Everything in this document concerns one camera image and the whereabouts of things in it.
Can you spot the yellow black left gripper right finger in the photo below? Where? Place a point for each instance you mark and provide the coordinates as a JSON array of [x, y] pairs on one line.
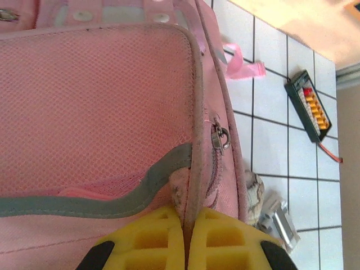
[[225, 242]]

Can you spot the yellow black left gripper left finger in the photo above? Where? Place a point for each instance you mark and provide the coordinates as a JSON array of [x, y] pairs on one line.
[[146, 242]]

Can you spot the grey white cloth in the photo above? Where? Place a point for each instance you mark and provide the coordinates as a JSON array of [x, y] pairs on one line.
[[254, 194]]

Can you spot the silver clear metal gadget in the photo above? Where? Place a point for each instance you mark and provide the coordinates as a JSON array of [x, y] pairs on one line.
[[281, 225]]

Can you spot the pink student backpack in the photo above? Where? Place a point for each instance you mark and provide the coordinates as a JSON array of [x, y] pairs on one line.
[[98, 98]]

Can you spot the black board with yellow connectors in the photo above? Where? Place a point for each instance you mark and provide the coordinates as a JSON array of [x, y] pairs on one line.
[[309, 109]]

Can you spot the aluminium frame post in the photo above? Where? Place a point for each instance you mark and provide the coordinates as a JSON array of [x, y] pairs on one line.
[[348, 77]]

